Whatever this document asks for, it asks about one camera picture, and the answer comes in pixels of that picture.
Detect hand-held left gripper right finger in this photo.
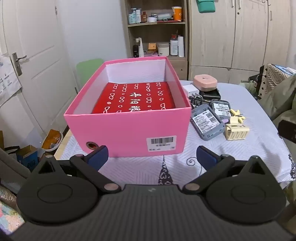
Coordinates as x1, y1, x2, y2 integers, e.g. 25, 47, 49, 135
183, 146, 272, 194

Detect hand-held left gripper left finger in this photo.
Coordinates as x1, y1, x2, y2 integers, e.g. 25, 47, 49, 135
30, 146, 122, 194

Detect pink cardboard box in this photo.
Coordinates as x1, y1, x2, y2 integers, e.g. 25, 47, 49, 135
63, 56, 192, 158

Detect grey portable router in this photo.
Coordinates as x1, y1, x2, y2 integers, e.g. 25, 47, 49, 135
190, 104, 225, 142
211, 99, 232, 120

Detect large cream hair claw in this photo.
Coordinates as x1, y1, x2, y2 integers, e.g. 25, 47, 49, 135
225, 115, 250, 141

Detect black plastic case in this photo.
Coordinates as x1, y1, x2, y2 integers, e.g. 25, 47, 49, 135
199, 89, 221, 100

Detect white charger plug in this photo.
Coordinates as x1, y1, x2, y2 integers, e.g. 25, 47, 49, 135
183, 85, 199, 95

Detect pink compact case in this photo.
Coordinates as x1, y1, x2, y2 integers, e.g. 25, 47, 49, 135
193, 74, 218, 91

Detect olive green cloth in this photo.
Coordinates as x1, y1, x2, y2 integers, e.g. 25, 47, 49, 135
240, 79, 296, 123

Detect white patterned tablecloth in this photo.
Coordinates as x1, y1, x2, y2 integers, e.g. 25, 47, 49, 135
57, 80, 296, 186

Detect bin with orange bag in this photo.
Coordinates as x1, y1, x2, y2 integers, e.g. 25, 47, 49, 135
41, 129, 64, 152

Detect black and white patterned bag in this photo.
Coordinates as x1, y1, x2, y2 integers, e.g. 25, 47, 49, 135
258, 63, 296, 98

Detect blue cardboard box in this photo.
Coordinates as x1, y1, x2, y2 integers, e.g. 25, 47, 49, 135
16, 145, 38, 172

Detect green board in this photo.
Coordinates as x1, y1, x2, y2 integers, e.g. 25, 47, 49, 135
76, 58, 104, 93

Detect grey padded seat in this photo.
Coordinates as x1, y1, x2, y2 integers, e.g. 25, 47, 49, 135
0, 147, 31, 194

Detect floral blanket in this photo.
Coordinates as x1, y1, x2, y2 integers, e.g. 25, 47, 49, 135
0, 185, 25, 235

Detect tall white tube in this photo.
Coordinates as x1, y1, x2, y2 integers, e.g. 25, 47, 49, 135
178, 35, 185, 57

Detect light wooden wardrobe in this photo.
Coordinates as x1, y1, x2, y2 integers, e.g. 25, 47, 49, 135
187, 0, 293, 84

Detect white bottle red cap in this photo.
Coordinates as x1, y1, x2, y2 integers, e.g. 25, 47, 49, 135
170, 34, 178, 56

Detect white lidded jar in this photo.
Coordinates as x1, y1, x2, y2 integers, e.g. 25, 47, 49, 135
157, 42, 168, 56

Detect white printed poster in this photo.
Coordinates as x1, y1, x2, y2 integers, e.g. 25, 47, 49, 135
0, 54, 22, 107

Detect white door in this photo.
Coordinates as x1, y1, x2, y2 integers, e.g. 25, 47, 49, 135
0, 0, 78, 139

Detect wooden shelf unit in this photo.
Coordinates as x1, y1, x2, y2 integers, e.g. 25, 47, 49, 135
124, 0, 189, 80

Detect light blue bottle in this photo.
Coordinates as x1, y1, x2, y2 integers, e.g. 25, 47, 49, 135
128, 8, 137, 24

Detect orange cup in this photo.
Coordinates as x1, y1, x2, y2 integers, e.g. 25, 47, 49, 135
171, 6, 183, 21

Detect grey pouch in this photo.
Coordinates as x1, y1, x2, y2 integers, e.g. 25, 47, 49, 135
157, 12, 173, 22

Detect teal bag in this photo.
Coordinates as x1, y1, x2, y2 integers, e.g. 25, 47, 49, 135
195, 0, 216, 13

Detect metal door handle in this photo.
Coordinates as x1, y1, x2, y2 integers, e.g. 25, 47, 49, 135
12, 52, 27, 76

